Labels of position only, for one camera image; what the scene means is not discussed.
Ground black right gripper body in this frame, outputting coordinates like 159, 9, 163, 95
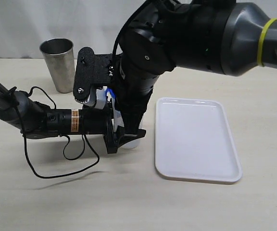
73, 47, 153, 135

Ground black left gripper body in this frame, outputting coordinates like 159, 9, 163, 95
80, 102, 118, 154

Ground clear plastic tall container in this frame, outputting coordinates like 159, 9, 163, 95
113, 107, 146, 149

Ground blue plastic lid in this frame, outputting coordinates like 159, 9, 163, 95
105, 88, 115, 105

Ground stainless steel cup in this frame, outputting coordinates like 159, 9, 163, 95
39, 38, 75, 93

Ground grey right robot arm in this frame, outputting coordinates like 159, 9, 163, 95
73, 0, 277, 137

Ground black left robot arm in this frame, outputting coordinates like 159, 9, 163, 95
0, 83, 146, 154

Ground white rectangular plastic tray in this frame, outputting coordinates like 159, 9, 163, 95
155, 97, 243, 184

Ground white backdrop curtain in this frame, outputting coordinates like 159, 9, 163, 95
0, 0, 277, 62

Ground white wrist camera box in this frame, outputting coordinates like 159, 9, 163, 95
86, 87, 108, 110

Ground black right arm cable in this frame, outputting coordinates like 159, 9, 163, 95
112, 0, 153, 68

